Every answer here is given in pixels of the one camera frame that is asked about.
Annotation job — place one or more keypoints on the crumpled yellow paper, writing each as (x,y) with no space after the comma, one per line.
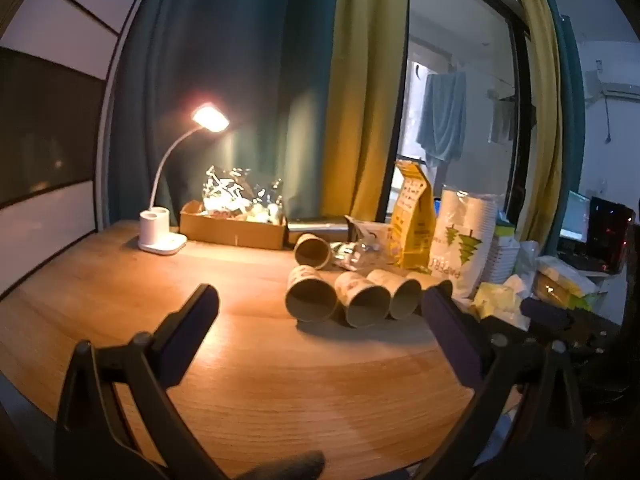
(500,300)

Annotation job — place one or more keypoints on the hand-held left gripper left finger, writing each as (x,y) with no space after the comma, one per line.
(182,332)

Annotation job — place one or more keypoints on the yellow paper bag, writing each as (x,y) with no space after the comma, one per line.
(412,220)

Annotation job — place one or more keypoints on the computer monitor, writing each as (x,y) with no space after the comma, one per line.
(575,217)

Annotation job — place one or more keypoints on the wide yellow curtain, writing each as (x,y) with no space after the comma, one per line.
(367,85)

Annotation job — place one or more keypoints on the narrow teal curtain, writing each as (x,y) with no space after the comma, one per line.
(570,125)

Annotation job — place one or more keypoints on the shiny snack bags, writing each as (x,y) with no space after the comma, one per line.
(227,192)

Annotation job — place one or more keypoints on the white desk lamp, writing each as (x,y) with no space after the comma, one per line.
(161,232)

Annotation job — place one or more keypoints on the printed paper cup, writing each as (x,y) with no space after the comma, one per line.
(425,281)
(402,297)
(364,302)
(310,297)
(311,250)

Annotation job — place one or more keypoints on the yellow packet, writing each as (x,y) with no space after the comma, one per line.
(565,280)

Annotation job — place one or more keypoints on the wide teal curtain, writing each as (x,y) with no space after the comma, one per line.
(220,60)

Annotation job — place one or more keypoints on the white air conditioner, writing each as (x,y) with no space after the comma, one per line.
(612,82)

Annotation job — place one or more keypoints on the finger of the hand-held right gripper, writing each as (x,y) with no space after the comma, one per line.
(545,312)

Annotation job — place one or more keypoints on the narrow yellow curtain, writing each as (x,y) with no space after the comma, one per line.
(542,120)

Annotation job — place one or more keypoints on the hanging blue towel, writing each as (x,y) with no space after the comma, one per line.
(442,117)

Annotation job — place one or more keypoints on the clear plastic wrapper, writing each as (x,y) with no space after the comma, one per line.
(357,257)

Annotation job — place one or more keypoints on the silver metal flask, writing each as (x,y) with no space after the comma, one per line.
(320,227)

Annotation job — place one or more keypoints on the black computer case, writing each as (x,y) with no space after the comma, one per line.
(610,235)

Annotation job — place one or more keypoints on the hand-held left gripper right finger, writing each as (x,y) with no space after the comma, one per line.
(452,340)

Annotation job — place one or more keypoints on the bagged stack of paper cups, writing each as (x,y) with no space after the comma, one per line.
(462,240)

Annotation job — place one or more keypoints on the cardboard box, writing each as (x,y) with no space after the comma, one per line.
(232,230)

